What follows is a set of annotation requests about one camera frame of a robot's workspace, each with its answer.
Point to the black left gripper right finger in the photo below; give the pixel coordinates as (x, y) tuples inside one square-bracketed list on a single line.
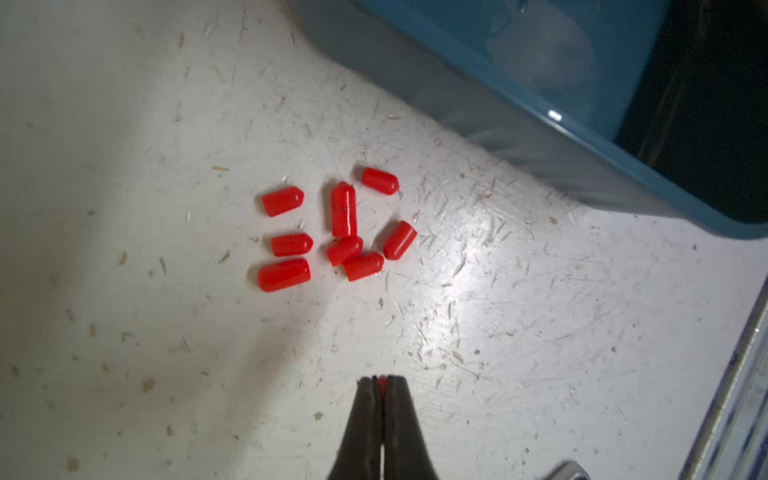
[(405, 452)]

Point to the red sleeve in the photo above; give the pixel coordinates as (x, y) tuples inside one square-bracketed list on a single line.
[(344, 249), (283, 275), (380, 181), (363, 265), (343, 210), (399, 241), (291, 245), (282, 201)]

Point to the dark teal storage box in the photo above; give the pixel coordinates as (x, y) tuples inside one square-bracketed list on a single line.
[(644, 107)]

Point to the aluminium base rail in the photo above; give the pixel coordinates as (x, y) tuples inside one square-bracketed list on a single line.
[(732, 440)]

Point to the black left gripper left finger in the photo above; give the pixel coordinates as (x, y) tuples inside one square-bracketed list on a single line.
[(359, 454)]

